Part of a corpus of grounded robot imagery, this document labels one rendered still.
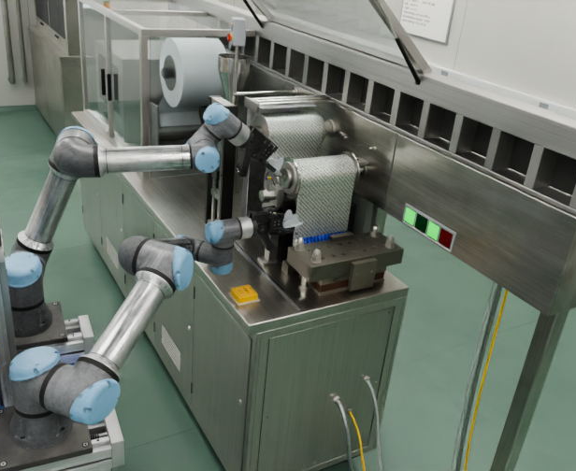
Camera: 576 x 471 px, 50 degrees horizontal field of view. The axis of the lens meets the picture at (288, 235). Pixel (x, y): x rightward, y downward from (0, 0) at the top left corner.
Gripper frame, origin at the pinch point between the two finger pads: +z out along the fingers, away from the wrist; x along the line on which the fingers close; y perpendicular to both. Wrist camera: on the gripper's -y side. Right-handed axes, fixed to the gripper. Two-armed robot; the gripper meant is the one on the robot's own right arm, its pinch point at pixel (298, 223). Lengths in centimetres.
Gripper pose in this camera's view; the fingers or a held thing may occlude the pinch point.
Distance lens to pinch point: 223.0
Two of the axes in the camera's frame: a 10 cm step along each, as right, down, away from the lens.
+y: 0.9, -8.9, -4.4
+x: -4.9, -4.2, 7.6
